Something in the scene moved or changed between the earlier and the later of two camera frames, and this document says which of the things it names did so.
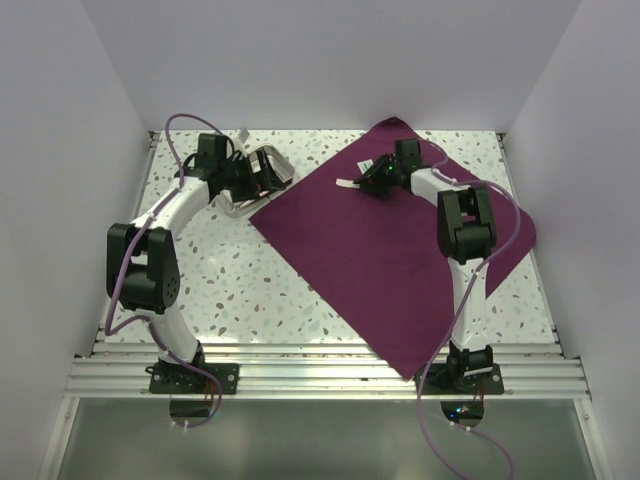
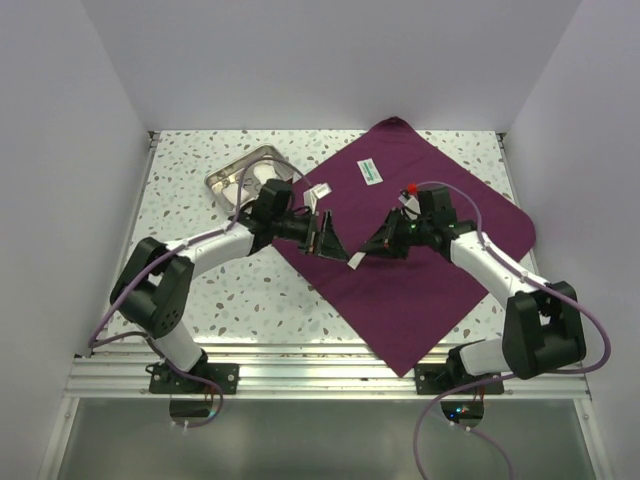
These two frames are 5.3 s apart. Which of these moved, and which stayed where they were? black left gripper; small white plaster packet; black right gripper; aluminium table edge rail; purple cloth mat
Moved: black right gripper; small white plaster packet; black left gripper
Stayed: purple cloth mat; aluminium table edge rail
